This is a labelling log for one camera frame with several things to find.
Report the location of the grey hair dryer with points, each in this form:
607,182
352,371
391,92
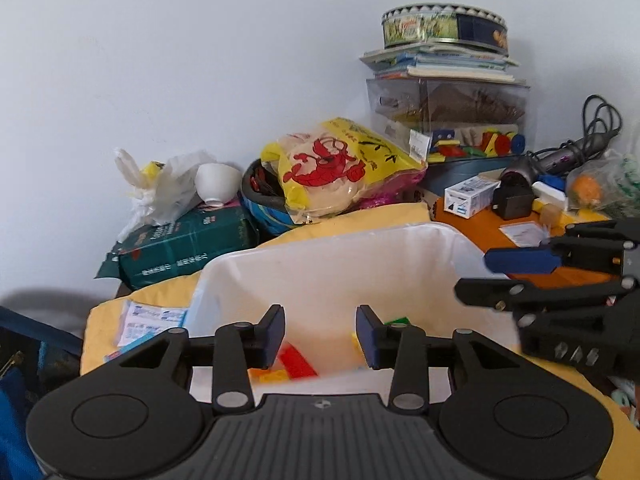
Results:
555,160

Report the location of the blue bowl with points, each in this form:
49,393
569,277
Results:
260,210

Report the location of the white blue medicine box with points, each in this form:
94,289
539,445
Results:
470,197

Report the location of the dark blue box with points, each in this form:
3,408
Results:
460,175

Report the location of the white plastic bag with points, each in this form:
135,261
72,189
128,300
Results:
165,195

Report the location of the dark green paper pack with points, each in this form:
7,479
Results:
185,245

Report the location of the white ceramic bowl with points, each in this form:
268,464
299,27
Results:
217,182

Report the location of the clear plastic storage box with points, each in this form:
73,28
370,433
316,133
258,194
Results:
450,105

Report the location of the magenta plastic bag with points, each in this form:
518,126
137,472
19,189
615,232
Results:
390,195

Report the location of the white paper card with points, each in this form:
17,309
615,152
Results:
525,234

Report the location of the black power adapter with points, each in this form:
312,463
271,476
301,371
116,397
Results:
514,202

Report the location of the round printed biscuit tin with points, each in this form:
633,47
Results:
440,27

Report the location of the pile of colourful toy blocks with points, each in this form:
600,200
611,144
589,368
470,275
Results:
297,360

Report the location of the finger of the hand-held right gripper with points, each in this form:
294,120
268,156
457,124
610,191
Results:
520,260
492,292

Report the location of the orange fruit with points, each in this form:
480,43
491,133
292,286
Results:
586,189

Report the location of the small wooden cube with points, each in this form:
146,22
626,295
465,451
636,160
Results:
550,215

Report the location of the colourful wooden shape pieces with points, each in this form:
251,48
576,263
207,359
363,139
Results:
492,142

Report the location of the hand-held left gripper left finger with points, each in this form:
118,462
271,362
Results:
273,331

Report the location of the white plastic storage bin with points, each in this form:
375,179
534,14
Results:
330,275

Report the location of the yellow blanket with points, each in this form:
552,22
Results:
380,217

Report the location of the yellow printed snack bag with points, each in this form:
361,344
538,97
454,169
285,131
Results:
345,165

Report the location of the white blue wipes packet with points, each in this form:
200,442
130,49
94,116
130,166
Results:
150,322

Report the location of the clear plastic bag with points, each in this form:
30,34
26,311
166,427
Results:
617,180

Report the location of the stack of thin books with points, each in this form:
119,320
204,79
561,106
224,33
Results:
440,62

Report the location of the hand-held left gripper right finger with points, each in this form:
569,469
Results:
366,336

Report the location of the white blue small case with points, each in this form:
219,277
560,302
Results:
550,191

